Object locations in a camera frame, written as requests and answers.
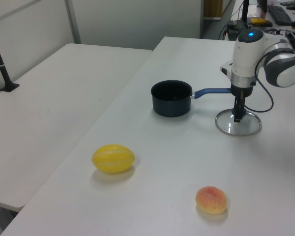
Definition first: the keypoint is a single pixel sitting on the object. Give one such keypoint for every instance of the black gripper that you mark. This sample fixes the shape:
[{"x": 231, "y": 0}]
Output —
[{"x": 241, "y": 91}]

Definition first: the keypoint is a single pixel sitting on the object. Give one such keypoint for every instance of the glass lid blue knob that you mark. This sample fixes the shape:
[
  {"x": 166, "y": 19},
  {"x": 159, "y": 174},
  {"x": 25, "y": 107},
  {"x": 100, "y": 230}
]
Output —
[{"x": 250, "y": 125}]

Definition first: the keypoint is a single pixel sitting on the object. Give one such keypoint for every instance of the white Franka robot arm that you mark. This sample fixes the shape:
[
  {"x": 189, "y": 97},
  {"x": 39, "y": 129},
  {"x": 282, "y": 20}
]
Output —
[{"x": 245, "y": 56}]

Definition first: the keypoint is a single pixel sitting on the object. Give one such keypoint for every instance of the dark blue saucepan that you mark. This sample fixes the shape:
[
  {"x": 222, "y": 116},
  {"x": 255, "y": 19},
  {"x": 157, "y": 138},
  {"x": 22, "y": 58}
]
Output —
[{"x": 169, "y": 105}]

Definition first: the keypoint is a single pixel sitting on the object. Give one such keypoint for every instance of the black electronics box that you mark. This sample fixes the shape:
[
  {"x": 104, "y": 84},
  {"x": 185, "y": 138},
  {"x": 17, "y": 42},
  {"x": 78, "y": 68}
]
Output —
[{"x": 234, "y": 28}]

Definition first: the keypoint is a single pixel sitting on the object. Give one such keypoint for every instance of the yellow box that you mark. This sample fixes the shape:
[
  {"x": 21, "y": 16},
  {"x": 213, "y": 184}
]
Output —
[{"x": 258, "y": 21}]

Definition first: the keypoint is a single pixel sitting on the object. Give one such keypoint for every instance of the toy peach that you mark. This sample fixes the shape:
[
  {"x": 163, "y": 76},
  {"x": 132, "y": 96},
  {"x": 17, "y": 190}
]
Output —
[{"x": 211, "y": 200}]

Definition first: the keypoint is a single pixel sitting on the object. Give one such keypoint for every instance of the thin black pole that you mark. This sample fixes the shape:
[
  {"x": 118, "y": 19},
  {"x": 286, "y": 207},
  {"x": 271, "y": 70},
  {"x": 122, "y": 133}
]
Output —
[{"x": 245, "y": 11}]

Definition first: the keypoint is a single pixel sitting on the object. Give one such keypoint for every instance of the black computer keyboard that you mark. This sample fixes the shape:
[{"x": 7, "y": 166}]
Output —
[{"x": 280, "y": 14}]

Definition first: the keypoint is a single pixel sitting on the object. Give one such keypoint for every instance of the tan wooden cabinet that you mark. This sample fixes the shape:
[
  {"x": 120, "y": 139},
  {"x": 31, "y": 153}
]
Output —
[{"x": 212, "y": 8}]

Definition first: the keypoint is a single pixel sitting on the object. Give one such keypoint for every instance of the black computer mouse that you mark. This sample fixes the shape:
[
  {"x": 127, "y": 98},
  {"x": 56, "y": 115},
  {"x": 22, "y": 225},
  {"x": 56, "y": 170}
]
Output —
[{"x": 292, "y": 7}]

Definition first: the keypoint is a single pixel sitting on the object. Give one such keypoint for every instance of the yellow striped toy melon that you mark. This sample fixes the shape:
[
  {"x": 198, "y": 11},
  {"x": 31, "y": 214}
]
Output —
[{"x": 113, "y": 159}]

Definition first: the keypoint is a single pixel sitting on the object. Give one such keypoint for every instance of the black camera stand pole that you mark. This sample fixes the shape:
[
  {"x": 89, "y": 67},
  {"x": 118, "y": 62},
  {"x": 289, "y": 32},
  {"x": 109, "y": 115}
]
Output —
[{"x": 1, "y": 66}]

